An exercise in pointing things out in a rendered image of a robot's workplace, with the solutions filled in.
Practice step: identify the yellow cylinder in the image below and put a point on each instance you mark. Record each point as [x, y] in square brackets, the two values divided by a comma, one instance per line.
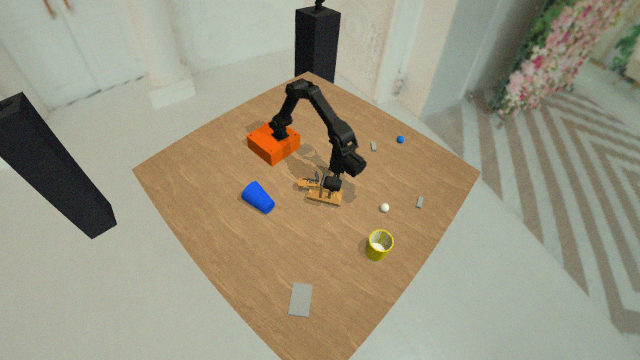
[380, 243]

